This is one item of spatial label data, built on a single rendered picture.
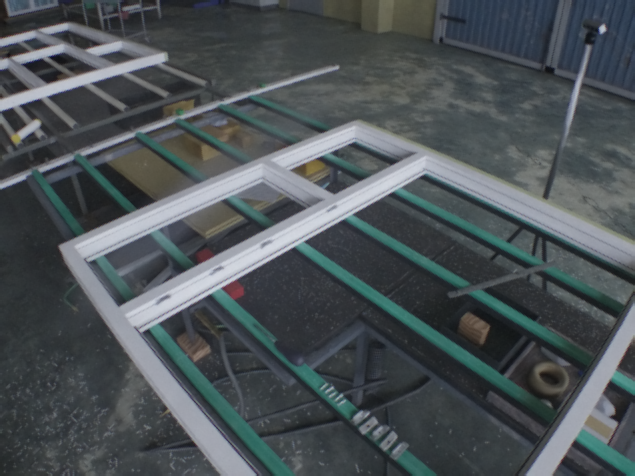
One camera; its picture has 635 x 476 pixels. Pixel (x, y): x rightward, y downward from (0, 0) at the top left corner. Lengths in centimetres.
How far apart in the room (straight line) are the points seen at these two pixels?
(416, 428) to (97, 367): 157
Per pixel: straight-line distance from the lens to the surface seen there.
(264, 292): 182
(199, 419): 109
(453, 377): 160
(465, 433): 220
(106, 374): 249
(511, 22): 744
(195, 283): 142
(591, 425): 158
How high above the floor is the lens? 185
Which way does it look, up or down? 37 degrees down
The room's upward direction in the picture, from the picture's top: straight up
